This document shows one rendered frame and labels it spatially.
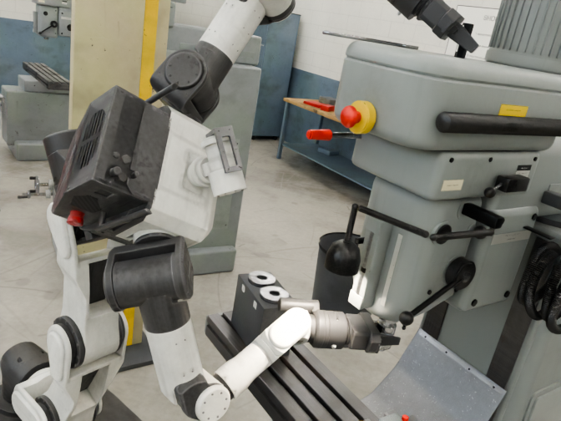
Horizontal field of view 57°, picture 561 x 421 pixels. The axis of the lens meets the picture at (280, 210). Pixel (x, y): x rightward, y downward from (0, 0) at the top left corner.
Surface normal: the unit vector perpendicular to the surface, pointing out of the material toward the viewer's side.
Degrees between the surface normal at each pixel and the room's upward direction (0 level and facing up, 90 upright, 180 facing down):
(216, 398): 78
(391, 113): 90
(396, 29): 90
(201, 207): 58
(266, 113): 90
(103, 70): 90
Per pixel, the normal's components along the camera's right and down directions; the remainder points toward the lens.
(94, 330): 0.77, 0.20
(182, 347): 0.60, 0.16
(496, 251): 0.55, 0.37
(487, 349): -0.83, 0.06
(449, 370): -0.66, -0.36
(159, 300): 0.09, 0.30
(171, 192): 0.72, -0.20
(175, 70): -0.08, -0.17
